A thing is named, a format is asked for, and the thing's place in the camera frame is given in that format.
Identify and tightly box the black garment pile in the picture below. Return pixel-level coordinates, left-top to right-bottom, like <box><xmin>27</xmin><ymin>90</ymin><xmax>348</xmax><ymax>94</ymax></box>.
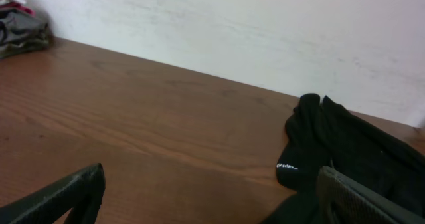
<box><xmin>264</xmin><ymin>94</ymin><xmax>424</xmax><ymax>223</ymax></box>

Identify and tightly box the folded black garment red trim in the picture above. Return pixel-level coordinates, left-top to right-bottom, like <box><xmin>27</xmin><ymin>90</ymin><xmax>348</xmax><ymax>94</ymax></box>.
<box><xmin>1</xmin><ymin>1</ymin><xmax>35</xmax><ymax>16</ymax></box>

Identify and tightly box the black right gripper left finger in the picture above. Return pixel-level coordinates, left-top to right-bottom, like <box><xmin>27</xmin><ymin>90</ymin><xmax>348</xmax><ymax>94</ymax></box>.
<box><xmin>1</xmin><ymin>163</ymin><xmax>106</xmax><ymax>224</ymax></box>

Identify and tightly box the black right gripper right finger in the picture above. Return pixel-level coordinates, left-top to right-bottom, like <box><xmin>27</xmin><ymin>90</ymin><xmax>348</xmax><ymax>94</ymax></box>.
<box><xmin>316</xmin><ymin>166</ymin><xmax>424</xmax><ymax>224</ymax></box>

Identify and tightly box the folded olive grey garment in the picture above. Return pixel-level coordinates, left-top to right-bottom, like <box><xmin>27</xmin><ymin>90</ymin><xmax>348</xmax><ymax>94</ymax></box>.
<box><xmin>1</xmin><ymin>8</ymin><xmax>51</xmax><ymax>60</ymax></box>

